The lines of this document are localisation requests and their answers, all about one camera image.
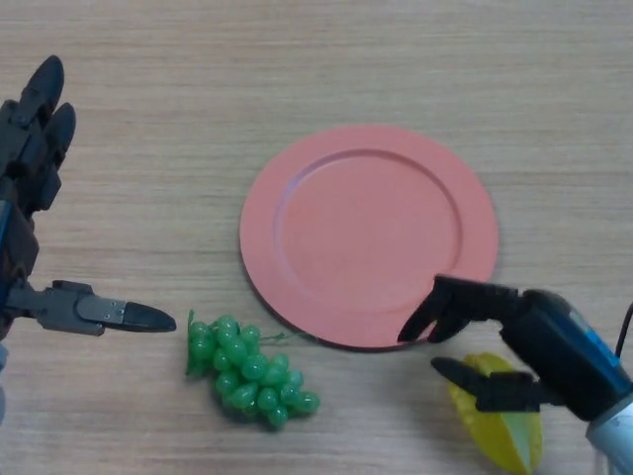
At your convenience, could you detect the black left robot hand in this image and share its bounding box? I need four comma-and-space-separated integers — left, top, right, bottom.
0, 53, 178, 342

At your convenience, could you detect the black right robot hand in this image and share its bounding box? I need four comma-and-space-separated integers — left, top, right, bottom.
397, 274, 633, 423

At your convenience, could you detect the yellow starfruit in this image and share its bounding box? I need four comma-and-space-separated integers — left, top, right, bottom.
444, 351, 544, 475

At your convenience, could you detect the pink round plate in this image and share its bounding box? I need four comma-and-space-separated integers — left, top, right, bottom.
239, 124, 499, 353

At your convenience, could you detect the green grape bunch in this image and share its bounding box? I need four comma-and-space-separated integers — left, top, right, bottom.
185, 310, 321, 432

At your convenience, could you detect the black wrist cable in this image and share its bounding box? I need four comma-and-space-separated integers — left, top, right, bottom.
615, 304, 633, 358

